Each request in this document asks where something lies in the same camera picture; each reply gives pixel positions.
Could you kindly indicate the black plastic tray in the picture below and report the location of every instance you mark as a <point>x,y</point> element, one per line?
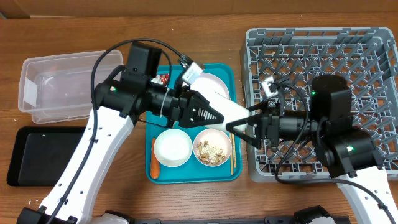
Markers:
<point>41,154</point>

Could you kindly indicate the crumpled red foil wrapper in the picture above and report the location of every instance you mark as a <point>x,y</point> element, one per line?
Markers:
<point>162,79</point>

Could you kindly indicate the white bowl with food scraps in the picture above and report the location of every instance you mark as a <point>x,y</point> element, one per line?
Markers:
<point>212,147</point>

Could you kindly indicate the left wooden chopstick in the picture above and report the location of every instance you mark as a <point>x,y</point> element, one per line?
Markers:
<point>231,154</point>

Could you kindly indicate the orange carrot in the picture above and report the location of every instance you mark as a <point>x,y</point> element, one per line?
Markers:
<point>154,164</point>

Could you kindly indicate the wooden chopstick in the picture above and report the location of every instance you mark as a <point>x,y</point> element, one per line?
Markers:
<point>231,154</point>
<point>233,150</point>

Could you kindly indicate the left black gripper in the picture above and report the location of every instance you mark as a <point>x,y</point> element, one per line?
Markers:
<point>184,109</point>

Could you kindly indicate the clear plastic storage bin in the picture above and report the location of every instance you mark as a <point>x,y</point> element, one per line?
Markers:
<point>56,88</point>

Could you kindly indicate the right wooden chopstick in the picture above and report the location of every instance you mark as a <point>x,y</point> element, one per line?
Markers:
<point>233,150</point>

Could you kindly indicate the large white plate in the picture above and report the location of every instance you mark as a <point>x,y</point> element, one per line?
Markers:
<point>207,84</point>

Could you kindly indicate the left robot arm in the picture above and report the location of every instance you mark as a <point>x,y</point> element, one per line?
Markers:
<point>117,104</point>

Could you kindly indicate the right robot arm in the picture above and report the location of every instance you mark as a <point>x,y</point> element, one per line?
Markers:
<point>323,118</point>

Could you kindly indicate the teal serving tray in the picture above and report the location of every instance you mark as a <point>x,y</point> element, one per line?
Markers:
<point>193,170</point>

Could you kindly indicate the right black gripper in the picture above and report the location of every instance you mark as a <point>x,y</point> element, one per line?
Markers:
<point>269,129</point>

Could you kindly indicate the small white bowl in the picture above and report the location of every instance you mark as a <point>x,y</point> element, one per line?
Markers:
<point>173,147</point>

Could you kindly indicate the white paper cup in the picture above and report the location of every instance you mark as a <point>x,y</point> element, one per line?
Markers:
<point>229,109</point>

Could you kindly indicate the grey dishwasher rack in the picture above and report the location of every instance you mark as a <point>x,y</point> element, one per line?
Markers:
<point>365,56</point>

